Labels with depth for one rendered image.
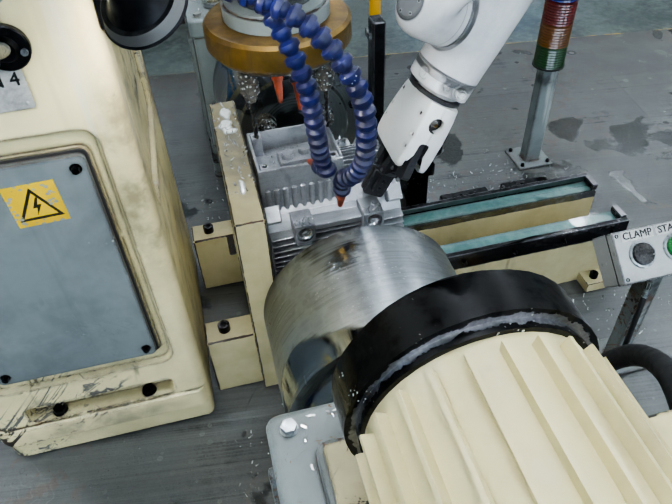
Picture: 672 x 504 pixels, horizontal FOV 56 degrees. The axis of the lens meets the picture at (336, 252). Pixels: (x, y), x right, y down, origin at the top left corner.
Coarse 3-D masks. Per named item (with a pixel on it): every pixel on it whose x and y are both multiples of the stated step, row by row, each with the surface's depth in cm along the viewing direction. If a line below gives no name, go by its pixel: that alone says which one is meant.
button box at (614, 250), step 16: (656, 224) 84; (592, 240) 87; (608, 240) 83; (624, 240) 82; (640, 240) 83; (656, 240) 83; (608, 256) 84; (624, 256) 82; (656, 256) 83; (608, 272) 85; (624, 272) 82; (640, 272) 82; (656, 272) 83
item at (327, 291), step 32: (320, 256) 72; (352, 256) 70; (384, 256) 70; (416, 256) 71; (288, 288) 72; (320, 288) 69; (352, 288) 67; (384, 288) 66; (416, 288) 67; (288, 320) 70; (320, 320) 66; (352, 320) 64; (288, 352) 69; (320, 352) 64; (288, 384) 67; (320, 384) 64
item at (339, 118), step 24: (216, 72) 117; (216, 96) 116; (240, 96) 106; (264, 96) 106; (288, 96) 107; (336, 96) 110; (240, 120) 108; (264, 120) 107; (288, 120) 111; (336, 120) 113
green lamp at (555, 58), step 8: (536, 48) 125; (544, 48) 123; (536, 56) 126; (544, 56) 124; (552, 56) 123; (560, 56) 123; (536, 64) 126; (544, 64) 125; (552, 64) 124; (560, 64) 125
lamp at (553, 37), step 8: (544, 24) 120; (544, 32) 121; (552, 32) 120; (560, 32) 120; (568, 32) 121; (544, 40) 122; (552, 40) 121; (560, 40) 121; (568, 40) 122; (552, 48) 122; (560, 48) 122
